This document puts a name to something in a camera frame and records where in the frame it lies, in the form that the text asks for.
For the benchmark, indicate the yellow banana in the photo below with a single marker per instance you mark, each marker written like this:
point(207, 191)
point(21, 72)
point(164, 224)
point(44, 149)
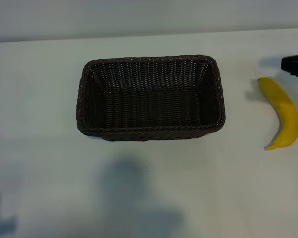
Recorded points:
point(288, 116)

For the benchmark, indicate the dark brown wicker basket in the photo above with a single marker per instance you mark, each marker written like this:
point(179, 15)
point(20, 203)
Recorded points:
point(151, 109)

